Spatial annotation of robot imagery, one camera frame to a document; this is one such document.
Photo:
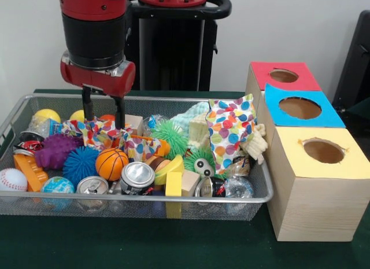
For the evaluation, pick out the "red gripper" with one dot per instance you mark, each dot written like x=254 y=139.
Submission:
x=98 y=79

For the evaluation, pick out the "colourful patterned cloth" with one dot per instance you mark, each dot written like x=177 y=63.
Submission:
x=231 y=127
x=136 y=144

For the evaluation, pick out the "blue fuzzy ball with eyes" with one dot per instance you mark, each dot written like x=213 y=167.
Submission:
x=80 y=166

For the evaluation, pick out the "purple spiky ball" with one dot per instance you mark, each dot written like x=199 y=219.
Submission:
x=55 y=152

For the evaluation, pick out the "mint green waffle cloth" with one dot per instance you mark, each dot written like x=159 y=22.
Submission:
x=193 y=111

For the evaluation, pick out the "green spiky ball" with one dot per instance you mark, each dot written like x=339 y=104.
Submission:
x=200 y=164
x=171 y=137

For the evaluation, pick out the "cream yellow waffle cloth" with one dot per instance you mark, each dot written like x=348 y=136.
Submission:
x=254 y=144

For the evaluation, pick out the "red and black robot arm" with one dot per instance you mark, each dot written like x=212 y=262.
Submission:
x=95 y=26

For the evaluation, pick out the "wooden box with three holes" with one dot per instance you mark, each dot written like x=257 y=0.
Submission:
x=318 y=205

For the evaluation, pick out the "yellow ball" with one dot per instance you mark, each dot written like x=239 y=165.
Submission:
x=77 y=115
x=45 y=115

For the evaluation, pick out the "wooden cube block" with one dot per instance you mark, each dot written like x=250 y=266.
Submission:
x=134 y=123

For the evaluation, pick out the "small orange basketball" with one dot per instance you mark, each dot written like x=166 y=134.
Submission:
x=112 y=164

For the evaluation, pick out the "silver metal can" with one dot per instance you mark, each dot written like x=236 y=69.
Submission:
x=137 y=177

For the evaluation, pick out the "red soda can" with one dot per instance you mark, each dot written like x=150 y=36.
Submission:
x=29 y=143

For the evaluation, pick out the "globe print ball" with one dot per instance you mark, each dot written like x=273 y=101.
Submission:
x=58 y=185

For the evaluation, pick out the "yellow plastic block toy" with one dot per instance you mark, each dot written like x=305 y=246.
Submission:
x=172 y=176

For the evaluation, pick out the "orange plastic block toy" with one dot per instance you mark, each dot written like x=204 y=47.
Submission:
x=30 y=172

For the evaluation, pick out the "white baseball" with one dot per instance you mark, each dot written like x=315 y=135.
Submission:
x=13 y=180

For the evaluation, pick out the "dark green table cloth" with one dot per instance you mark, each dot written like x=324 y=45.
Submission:
x=144 y=246

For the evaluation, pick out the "black chair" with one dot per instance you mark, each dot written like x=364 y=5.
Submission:
x=355 y=61

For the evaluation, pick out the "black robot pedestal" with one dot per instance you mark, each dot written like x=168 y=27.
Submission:
x=167 y=49

